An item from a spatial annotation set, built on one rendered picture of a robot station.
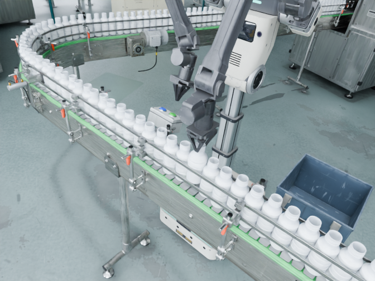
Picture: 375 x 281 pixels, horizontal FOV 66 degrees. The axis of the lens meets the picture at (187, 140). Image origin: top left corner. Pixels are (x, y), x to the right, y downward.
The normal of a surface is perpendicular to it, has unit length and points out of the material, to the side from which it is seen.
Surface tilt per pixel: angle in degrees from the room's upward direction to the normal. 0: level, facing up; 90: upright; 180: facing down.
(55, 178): 0
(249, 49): 90
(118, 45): 90
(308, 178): 90
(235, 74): 90
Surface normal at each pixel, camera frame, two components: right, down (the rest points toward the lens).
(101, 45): 0.52, 0.55
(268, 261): -0.65, 0.42
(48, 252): 0.09, -0.79
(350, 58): -0.85, 0.26
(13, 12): 0.76, 0.44
